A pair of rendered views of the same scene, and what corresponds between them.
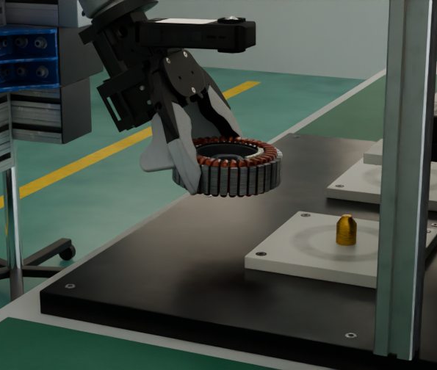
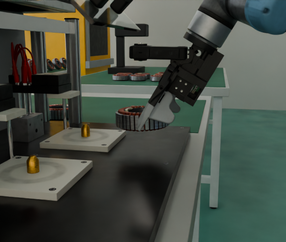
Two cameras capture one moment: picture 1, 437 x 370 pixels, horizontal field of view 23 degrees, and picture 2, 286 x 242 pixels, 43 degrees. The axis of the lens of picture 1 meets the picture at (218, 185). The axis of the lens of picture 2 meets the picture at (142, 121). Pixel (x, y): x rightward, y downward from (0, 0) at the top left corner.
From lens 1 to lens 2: 1.80 m
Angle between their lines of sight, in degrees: 149
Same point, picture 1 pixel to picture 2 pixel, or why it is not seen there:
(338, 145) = (74, 234)
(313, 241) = (99, 135)
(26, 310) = (195, 135)
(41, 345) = not seen: hidden behind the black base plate
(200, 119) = (164, 105)
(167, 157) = not seen: hidden behind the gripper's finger
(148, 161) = (174, 108)
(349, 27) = not seen: outside the picture
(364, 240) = (77, 137)
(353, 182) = (73, 165)
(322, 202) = (95, 163)
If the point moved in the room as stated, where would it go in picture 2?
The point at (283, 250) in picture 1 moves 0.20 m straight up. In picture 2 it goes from (111, 132) to (109, 45)
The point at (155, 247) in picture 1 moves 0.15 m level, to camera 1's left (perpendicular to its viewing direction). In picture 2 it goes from (166, 139) to (226, 135)
